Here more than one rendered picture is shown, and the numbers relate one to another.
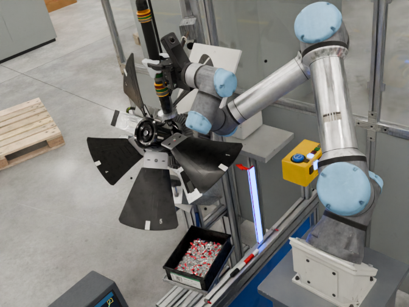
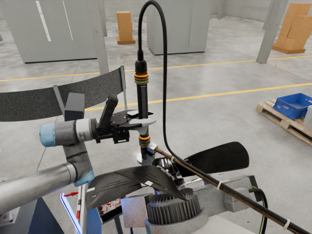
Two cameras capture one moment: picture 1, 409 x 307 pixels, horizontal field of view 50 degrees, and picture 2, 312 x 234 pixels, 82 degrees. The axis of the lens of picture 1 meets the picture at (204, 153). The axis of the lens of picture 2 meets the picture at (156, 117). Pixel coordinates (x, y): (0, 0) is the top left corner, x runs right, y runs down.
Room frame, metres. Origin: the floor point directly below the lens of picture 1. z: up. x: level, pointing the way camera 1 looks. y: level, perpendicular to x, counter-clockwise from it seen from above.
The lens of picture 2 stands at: (1.65, -0.34, 1.86)
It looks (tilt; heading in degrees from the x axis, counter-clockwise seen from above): 34 degrees down; 116
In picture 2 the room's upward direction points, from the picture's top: straight up
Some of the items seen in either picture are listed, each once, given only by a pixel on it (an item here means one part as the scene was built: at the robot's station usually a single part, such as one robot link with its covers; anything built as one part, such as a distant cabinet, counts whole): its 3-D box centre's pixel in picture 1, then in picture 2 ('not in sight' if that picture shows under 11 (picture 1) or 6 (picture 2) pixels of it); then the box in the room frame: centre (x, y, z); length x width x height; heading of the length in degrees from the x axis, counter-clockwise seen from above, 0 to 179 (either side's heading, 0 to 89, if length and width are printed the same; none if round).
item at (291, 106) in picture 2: not in sight; (296, 105); (2.65, 3.17, 0.25); 0.60 x 0.41 x 0.22; 47
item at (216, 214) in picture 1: (212, 218); not in sight; (1.63, 0.02, 0.56); 0.19 x 0.04 x 0.04; 132
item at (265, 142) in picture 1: (249, 137); not in sight; (1.84, -0.23, 0.85); 0.36 x 0.24 x 0.03; 42
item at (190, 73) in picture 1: (198, 75); (86, 130); (1.24, -0.03, 1.48); 0.08 x 0.05 x 0.08; 130
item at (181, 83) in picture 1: (179, 73); (111, 127); (1.30, 0.03, 1.48); 0.12 x 0.08 x 0.09; 40
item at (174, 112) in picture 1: (165, 101); (146, 151); (1.40, 0.10, 1.35); 0.09 x 0.07 x 0.10; 167
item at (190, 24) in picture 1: (189, 28); not in sight; (2.00, -0.04, 1.39); 0.10 x 0.07 x 0.09; 167
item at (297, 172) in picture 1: (305, 163); not in sight; (1.32, -0.36, 1.02); 0.16 x 0.10 x 0.11; 132
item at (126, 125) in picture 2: not in sight; (128, 124); (1.36, 0.04, 1.50); 0.09 x 0.05 x 0.02; 30
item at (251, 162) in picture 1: (257, 203); not in sight; (1.84, -0.23, 0.42); 0.04 x 0.04 x 0.83; 42
